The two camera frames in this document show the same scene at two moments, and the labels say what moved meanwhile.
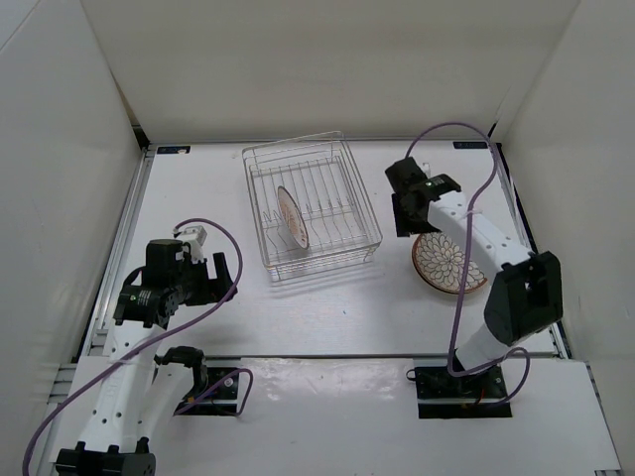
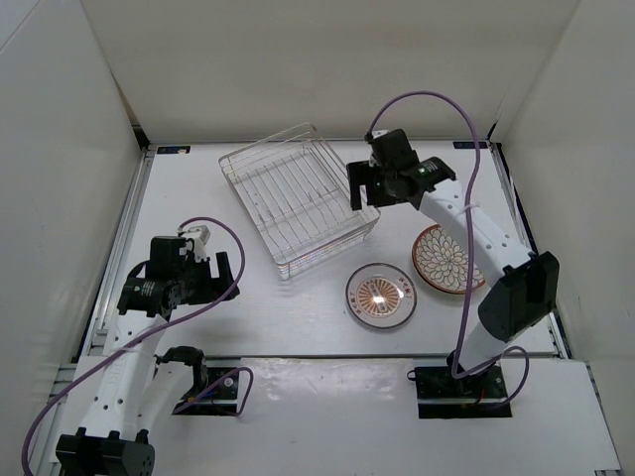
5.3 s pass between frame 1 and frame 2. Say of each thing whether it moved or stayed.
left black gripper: stayed
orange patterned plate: moved
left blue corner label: stayed
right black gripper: moved
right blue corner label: stayed
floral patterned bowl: stayed
